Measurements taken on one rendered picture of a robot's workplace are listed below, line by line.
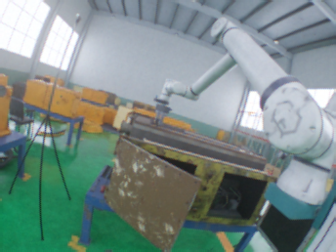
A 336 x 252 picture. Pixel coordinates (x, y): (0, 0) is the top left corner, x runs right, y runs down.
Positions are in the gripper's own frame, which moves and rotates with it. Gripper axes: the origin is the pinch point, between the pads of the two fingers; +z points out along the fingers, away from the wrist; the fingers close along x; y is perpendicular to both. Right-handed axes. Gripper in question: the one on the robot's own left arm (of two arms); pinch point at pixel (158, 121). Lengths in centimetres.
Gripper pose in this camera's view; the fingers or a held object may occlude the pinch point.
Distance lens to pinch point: 139.2
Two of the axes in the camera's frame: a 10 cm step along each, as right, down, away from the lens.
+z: -3.0, 9.5, 1.0
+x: -5.6, -2.6, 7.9
